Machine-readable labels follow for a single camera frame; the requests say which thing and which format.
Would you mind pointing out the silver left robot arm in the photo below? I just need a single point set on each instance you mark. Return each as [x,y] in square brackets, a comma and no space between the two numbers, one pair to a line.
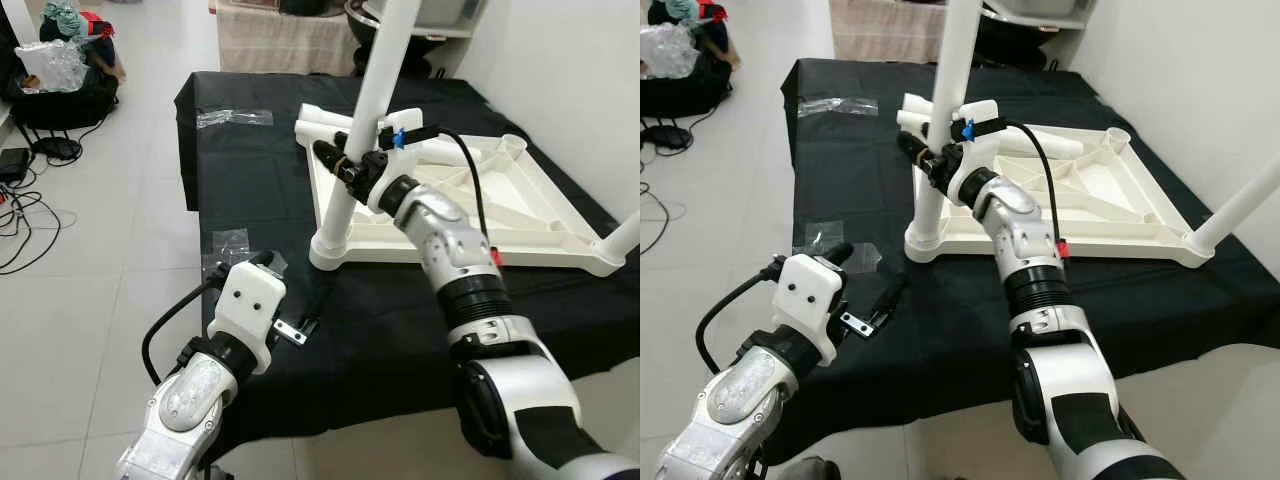
[740,395]
[190,400]

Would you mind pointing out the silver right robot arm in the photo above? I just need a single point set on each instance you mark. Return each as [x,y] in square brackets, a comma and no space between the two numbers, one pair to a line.
[1015,215]
[440,225]

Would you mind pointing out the white plastic children table top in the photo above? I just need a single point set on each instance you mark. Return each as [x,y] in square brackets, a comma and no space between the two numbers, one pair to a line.
[560,230]
[1130,215]

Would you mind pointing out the black tablecloth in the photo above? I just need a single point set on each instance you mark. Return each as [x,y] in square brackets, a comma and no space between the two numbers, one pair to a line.
[950,330]
[380,320]

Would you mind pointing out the beige cloth covered shelf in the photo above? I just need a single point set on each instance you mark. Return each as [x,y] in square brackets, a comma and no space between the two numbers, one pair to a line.
[885,35]
[285,45]

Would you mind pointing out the large black bowl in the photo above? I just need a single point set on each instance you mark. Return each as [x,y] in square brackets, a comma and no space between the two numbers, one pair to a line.
[1020,45]
[430,50]

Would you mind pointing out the grey robot left foot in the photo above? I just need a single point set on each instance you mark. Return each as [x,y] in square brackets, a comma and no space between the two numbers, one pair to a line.
[812,468]

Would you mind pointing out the black power adapter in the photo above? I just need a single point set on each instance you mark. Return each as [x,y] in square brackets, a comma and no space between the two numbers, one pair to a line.
[667,135]
[55,148]

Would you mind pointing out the black bag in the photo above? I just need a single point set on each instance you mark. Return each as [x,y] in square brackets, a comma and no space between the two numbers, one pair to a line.
[690,98]
[70,110]

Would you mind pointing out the red bag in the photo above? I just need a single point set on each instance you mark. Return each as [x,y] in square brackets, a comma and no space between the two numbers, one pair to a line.
[711,13]
[97,25]

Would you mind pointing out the clear crumpled plastic bag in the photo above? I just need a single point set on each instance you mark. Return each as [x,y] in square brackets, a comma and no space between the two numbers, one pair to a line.
[668,50]
[50,65]

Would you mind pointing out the black box device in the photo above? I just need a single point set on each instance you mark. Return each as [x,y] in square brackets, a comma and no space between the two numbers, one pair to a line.
[14,165]

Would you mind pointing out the teal cloth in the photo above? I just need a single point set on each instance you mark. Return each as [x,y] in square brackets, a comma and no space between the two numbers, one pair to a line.
[62,18]
[675,10]

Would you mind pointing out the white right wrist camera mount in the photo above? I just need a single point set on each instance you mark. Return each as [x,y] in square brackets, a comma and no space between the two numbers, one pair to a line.
[975,110]
[385,200]

